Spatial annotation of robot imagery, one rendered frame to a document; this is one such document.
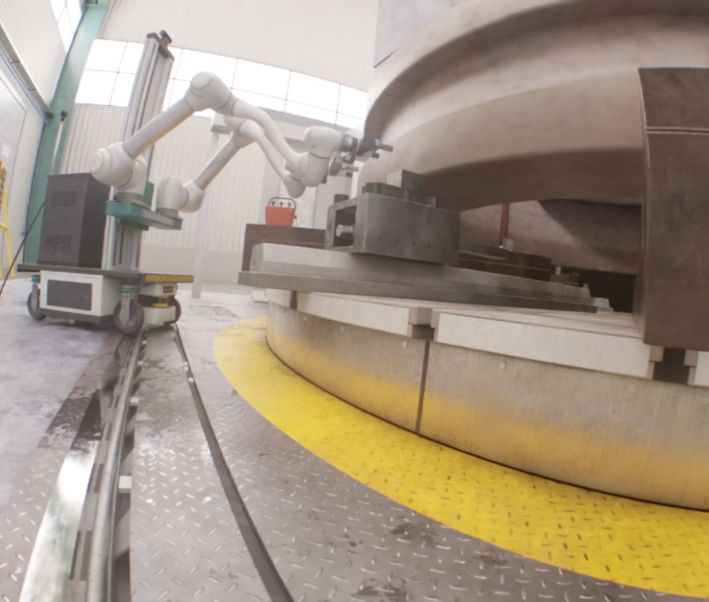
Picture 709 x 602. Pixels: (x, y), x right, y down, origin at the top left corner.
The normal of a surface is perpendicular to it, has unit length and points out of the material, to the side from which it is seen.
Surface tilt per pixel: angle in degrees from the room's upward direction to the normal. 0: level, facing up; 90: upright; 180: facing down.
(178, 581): 0
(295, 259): 72
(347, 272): 90
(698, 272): 90
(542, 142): 90
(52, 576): 0
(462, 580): 0
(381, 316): 90
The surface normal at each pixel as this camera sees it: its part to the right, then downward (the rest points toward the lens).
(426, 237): 0.47, 0.08
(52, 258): 0.00, 0.04
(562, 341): -0.68, -0.03
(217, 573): 0.09, -0.99
